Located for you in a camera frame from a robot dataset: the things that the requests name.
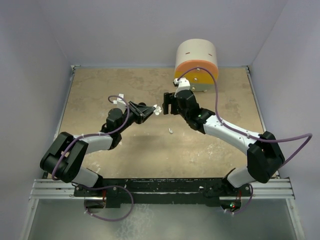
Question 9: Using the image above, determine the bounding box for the aluminium frame rail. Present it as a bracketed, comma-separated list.
[245, 66, 295, 200]

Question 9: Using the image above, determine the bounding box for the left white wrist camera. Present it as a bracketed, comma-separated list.
[112, 93, 127, 112]

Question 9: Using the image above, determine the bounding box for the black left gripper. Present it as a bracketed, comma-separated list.
[117, 101, 155, 134]

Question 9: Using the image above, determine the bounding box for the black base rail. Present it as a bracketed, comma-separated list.
[74, 177, 253, 210]

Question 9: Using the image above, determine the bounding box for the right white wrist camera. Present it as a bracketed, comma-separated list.
[173, 77, 190, 96]

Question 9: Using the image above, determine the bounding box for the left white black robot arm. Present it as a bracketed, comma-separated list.
[40, 101, 161, 196]

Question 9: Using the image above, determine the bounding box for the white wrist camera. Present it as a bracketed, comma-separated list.
[173, 77, 190, 96]
[112, 93, 127, 112]

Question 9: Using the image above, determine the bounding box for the white round drawer cabinet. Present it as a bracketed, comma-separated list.
[174, 38, 219, 92]

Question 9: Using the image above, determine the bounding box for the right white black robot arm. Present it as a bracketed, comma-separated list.
[162, 90, 285, 196]

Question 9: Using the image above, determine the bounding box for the white round earbud case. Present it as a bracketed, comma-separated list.
[153, 104, 162, 116]

